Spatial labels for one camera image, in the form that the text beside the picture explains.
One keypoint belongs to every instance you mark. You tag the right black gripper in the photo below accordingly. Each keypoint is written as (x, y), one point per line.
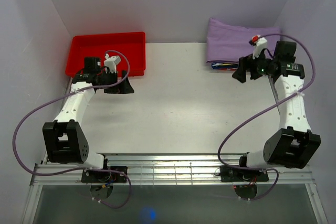
(245, 63)

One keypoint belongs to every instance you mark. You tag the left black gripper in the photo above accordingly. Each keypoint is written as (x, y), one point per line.
(124, 87)

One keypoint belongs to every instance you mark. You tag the purple trousers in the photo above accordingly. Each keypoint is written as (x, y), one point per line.
(227, 43)

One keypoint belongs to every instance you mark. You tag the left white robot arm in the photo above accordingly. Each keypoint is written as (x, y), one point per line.
(64, 138)

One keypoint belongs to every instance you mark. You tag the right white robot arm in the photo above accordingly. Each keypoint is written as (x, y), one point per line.
(294, 144)

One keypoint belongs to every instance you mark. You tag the red folded trousers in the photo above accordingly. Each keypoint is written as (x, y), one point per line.
(227, 69)

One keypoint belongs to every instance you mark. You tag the blue patterned folded trousers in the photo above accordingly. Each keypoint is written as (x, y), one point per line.
(215, 65)

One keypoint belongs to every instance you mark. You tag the red plastic tray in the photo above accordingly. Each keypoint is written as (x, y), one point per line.
(132, 45)

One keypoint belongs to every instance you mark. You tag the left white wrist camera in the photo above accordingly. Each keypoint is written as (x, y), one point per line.
(110, 63)

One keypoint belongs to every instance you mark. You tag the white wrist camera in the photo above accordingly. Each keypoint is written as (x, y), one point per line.
(110, 63)
(259, 43)

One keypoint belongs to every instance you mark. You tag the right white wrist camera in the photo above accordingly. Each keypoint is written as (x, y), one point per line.
(259, 43)

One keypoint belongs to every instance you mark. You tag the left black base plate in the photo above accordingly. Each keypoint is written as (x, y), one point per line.
(102, 177)

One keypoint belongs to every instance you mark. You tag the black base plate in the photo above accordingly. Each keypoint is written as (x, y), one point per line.
(228, 174)
(102, 177)

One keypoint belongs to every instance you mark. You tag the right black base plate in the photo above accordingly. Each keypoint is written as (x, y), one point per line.
(228, 174)

